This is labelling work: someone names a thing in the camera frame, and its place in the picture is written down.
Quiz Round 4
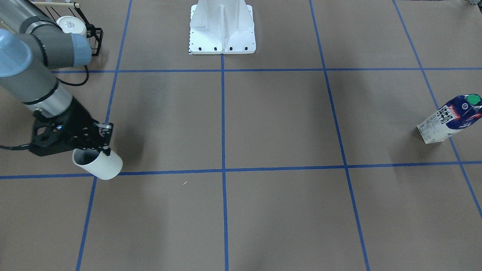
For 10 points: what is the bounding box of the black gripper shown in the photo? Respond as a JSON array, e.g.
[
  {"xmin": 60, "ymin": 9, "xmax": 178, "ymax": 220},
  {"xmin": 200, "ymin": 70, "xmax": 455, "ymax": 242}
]
[{"xmin": 29, "ymin": 98, "xmax": 114, "ymax": 157}]

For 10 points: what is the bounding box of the white mug with handle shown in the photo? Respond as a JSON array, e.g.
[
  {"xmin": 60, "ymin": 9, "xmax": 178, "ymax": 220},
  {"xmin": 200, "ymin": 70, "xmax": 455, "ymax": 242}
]
[{"xmin": 72, "ymin": 149, "xmax": 123, "ymax": 180}]

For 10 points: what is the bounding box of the blue white milk carton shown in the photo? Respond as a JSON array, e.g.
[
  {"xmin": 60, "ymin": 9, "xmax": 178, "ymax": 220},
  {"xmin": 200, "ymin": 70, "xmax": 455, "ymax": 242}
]
[{"xmin": 417, "ymin": 94, "xmax": 482, "ymax": 144}]

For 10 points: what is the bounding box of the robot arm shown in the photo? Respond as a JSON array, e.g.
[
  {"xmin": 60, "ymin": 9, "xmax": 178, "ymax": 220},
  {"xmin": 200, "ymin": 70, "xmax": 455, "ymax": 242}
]
[{"xmin": 0, "ymin": 0, "xmax": 113, "ymax": 157}]

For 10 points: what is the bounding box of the white mug rack near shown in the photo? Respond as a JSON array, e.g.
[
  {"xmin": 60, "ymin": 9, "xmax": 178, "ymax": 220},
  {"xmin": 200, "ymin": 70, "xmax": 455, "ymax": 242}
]
[{"xmin": 56, "ymin": 15, "xmax": 87, "ymax": 37}]

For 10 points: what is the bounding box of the black wire mug rack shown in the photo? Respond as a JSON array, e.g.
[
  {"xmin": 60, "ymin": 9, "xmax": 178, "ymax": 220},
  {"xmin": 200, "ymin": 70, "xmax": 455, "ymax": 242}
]
[{"xmin": 32, "ymin": 0, "xmax": 104, "ymax": 56}]

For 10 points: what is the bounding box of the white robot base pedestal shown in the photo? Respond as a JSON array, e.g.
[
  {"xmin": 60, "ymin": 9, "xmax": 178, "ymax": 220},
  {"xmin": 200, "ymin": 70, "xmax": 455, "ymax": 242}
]
[{"xmin": 188, "ymin": 0, "xmax": 256, "ymax": 55}]

